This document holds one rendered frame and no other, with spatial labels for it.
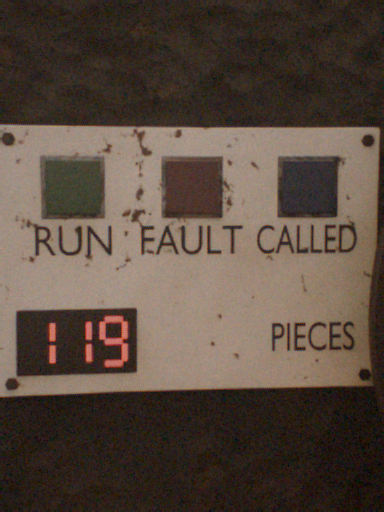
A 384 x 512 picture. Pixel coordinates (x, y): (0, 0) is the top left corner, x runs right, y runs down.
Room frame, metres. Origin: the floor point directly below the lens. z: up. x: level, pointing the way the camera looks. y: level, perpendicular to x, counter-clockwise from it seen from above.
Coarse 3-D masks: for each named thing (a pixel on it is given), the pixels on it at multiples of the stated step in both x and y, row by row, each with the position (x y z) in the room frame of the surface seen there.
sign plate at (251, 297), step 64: (0, 128) 0.65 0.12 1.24; (64, 128) 0.66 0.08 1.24; (128, 128) 0.66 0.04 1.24; (192, 128) 0.67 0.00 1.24; (256, 128) 0.68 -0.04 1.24; (320, 128) 0.68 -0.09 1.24; (0, 192) 0.65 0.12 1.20; (128, 192) 0.66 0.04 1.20; (256, 192) 0.68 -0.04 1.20; (0, 256) 0.65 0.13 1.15; (64, 256) 0.66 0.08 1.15; (128, 256) 0.66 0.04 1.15; (192, 256) 0.67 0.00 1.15; (256, 256) 0.68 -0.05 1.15; (320, 256) 0.68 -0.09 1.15; (0, 320) 0.65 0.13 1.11; (64, 320) 0.66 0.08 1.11; (128, 320) 0.66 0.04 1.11; (192, 320) 0.67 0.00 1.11; (256, 320) 0.68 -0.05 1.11; (320, 320) 0.68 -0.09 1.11; (0, 384) 0.65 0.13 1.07; (64, 384) 0.66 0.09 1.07; (128, 384) 0.66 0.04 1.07; (192, 384) 0.67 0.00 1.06; (256, 384) 0.68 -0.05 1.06; (320, 384) 0.68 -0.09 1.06
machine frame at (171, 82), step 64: (0, 0) 0.67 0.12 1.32; (64, 0) 0.68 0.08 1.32; (128, 0) 0.68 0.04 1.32; (192, 0) 0.69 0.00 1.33; (256, 0) 0.70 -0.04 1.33; (320, 0) 0.70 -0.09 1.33; (0, 64) 0.67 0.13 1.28; (64, 64) 0.68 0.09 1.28; (128, 64) 0.68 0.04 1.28; (192, 64) 0.69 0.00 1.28; (256, 64) 0.70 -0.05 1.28; (320, 64) 0.70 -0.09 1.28; (0, 448) 0.67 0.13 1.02; (64, 448) 0.68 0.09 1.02; (128, 448) 0.68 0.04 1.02; (192, 448) 0.69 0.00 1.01; (256, 448) 0.70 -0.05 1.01; (320, 448) 0.70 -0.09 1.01
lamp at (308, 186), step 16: (288, 160) 0.67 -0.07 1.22; (304, 160) 0.68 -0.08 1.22; (320, 160) 0.68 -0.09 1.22; (288, 176) 0.67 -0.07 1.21; (304, 176) 0.67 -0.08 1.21; (320, 176) 0.68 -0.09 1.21; (288, 192) 0.67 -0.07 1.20; (304, 192) 0.67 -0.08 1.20; (320, 192) 0.68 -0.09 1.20; (288, 208) 0.67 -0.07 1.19; (304, 208) 0.67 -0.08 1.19; (320, 208) 0.68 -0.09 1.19
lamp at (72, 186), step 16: (48, 160) 0.65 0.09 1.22; (64, 160) 0.65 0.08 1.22; (80, 160) 0.66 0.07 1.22; (96, 160) 0.66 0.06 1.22; (48, 176) 0.65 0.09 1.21; (64, 176) 0.65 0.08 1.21; (80, 176) 0.65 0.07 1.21; (96, 176) 0.66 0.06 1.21; (48, 192) 0.65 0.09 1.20; (64, 192) 0.65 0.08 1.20; (80, 192) 0.65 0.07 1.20; (96, 192) 0.66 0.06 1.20; (48, 208) 0.65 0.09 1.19; (64, 208) 0.65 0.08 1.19; (80, 208) 0.65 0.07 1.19; (96, 208) 0.66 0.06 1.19
